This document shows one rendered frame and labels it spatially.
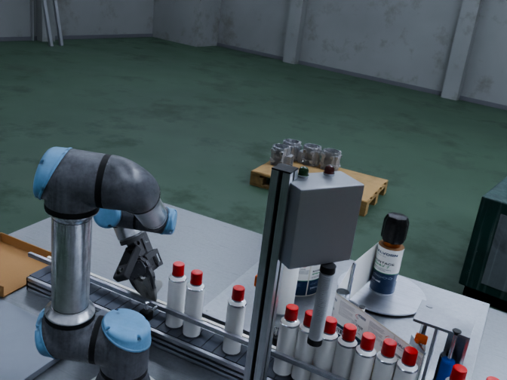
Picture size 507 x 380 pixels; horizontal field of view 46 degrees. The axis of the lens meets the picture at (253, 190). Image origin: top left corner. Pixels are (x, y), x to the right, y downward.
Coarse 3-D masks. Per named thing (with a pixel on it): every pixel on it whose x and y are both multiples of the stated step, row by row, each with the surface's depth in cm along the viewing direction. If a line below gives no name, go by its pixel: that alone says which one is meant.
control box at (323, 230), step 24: (312, 192) 124; (336, 192) 128; (360, 192) 131; (288, 216) 128; (312, 216) 127; (336, 216) 130; (288, 240) 129; (312, 240) 129; (336, 240) 133; (288, 264) 129; (312, 264) 132
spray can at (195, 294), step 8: (192, 272) 164; (200, 272) 165; (192, 280) 164; (200, 280) 164; (192, 288) 164; (200, 288) 165; (192, 296) 165; (200, 296) 165; (192, 304) 165; (200, 304) 166; (184, 312) 169; (192, 312) 166; (200, 312) 168; (184, 320) 169; (184, 328) 169; (192, 328) 168; (200, 328) 170; (184, 336) 170; (192, 336) 169
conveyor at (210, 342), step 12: (36, 276) 191; (48, 276) 192; (96, 288) 189; (96, 300) 182; (108, 300) 183; (120, 300) 184; (132, 300) 185; (156, 312) 180; (156, 324) 174; (180, 336) 170; (204, 336) 171; (216, 336) 172; (204, 348) 166; (216, 348) 167; (240, 360) 163
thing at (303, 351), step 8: (304, 320) 152; (304, 328) 152; (304, 336) 152; (304, 344) 152; (296, 352) 155; (304, 352) 153; (312, 352) 154; (304, 360) 154; (312, 360) 156; (296, 368) 156; (296, 376) 156; (304, 376) 156
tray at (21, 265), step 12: (0, 240) 219; (12, 240) 217; (0, 252) 212; (12, 252) 213; (24, 252) 214; (36, 252) 212; (48, 252) 210; (0, 264) 205; (12, 264) 205; (24, 264) 206; (36, 264) 207; (0, 276) 197; (12, 276) 198; (24, 276) 199; (0, 288) 186; (12, 288) 191
